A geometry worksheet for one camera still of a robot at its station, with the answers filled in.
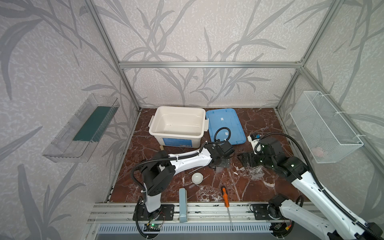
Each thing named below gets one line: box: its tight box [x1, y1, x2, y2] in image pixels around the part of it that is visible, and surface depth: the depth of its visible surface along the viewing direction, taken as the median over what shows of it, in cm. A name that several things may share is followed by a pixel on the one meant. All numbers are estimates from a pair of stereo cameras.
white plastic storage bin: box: [148, 106, 209, 149], surface depth 98 cm
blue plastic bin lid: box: [206, 108, 247, 146], surface depth 114 cm
